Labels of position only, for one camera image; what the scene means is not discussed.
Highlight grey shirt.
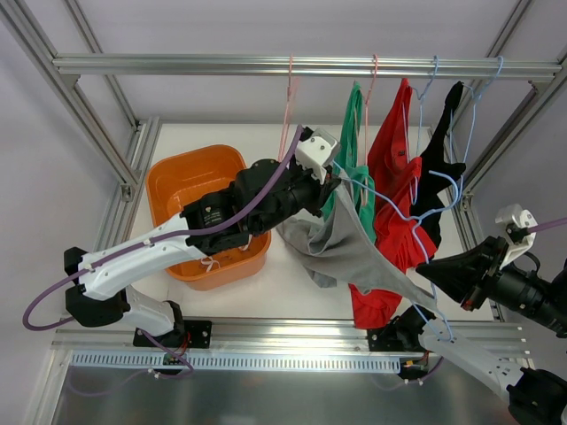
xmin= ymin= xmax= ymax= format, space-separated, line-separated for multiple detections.
xmin=276 ymin=182 xmax=437 ymax=311

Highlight blue hanger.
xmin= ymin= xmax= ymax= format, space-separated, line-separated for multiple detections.
xmin=402 ymin=55 xmax=439 ymax=205
xmin=333 ymin=161 xmax=460 ymax=343
xmin=447 ymin=55 xmax=506 ymax=205

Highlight pink wire hanger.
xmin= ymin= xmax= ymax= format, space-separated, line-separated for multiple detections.
xmin=277 ymin=55 xmax=298 ymax=161

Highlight white tank top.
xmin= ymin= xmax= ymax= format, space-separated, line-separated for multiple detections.
xmin=200 ymin=242 xmax=251 ymax=273

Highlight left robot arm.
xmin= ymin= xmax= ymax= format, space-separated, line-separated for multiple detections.
xmin=64 ymin=159 xmax=339 ymax=348

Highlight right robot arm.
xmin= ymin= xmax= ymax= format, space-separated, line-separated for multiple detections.
xmin=393 ymin=236 xmax=566 ymax=424

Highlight blue hanger under red shirt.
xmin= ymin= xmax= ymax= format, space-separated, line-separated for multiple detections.
xmin=402 ymin=55 xmax=439 ymax=205

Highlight blue hanger under black shirt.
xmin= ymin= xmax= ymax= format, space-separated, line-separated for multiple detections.
xmin=447 ymin=55 xmax=506 ymax=205

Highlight green shirt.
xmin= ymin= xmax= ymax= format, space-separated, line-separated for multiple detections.
xmin=333 ymin=82 xmax=377 ymax=243

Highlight red shirt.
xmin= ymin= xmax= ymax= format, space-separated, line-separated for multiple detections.
xmin=348 ymin=78 xmax=438 ymax=330

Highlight black shirt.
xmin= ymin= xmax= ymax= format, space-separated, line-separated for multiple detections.
xmin=409 ymin=81 xmax=467 ymax=249

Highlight orange plastic basket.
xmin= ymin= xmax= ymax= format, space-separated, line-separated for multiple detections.
xmin=145 ymin=144 xmax=271 ymax=291

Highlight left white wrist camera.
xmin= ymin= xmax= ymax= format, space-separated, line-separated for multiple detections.
xmin=294 ymin=127 xmax=340 ymax=185

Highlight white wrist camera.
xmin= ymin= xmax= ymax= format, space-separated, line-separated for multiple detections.
xmin=294 ymin=127 xmax=340 ymax=185
xmin=495 ymin=204 xmax=537 ymax=269

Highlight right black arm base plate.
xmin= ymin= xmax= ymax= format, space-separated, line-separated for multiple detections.
xmin=367 ymin=315 xmax=426 ymax=352

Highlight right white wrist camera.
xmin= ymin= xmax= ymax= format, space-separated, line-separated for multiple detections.
xmin=495 ymin=204 xmax=537 ymax=269

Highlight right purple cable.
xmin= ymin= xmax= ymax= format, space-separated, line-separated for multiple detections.
xmin=526 ymin=216 xmax=567 ymax=234

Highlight purple cable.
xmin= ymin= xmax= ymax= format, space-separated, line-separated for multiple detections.
xmin=22 ymin=124 xmax=305 ymax=380
xmin=526 ymin=216 xmax=567 ymax=234

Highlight aluminium front frame rail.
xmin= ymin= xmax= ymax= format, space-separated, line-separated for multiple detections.
xmin=51 ymin=318 xmax=531 ymax=358

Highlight white slotted cable duct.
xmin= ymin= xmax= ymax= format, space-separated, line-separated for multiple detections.
xmin=70 ymin=351 xmax=401 ymax=375

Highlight aluminium hanging rail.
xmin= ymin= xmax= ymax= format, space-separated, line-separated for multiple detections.
xmin=52 ymin=53 xmax=563 ymax=82

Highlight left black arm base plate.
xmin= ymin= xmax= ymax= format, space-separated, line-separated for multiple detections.
xmin=154 ymin=320 xmax=213 ymax=349

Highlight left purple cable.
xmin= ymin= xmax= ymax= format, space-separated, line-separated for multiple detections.
xmin=22 ymin=124 xmax=305 ymax=380

